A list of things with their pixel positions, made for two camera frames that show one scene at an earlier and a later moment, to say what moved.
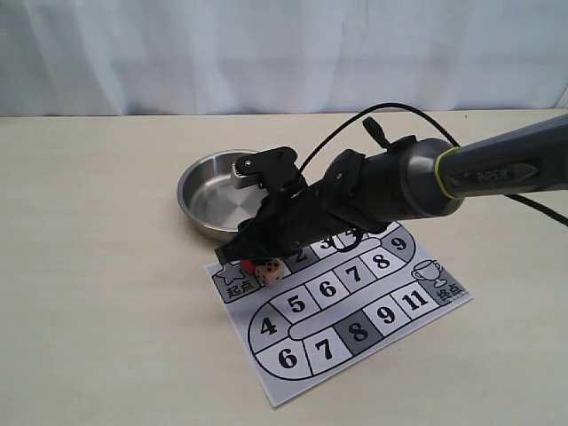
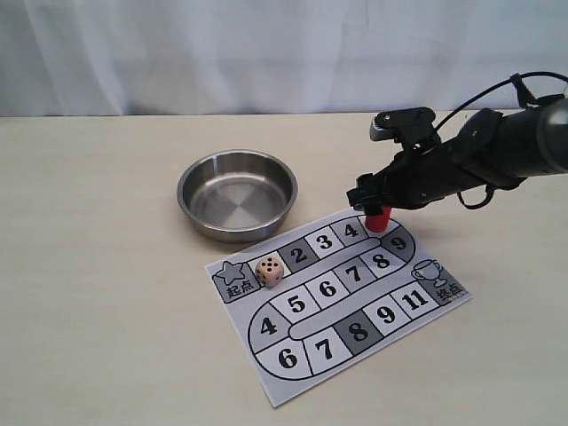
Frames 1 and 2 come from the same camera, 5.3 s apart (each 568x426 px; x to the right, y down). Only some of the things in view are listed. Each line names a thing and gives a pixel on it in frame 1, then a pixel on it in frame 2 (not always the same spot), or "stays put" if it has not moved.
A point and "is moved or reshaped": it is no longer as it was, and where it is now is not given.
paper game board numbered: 336,303 stays put
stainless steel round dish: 209,199 stays put
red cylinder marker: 248,266 is moved or reshaped
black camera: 273,169 → 414,128
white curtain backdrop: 186,58 stays put
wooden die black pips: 271,272 stays put
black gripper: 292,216 → 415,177
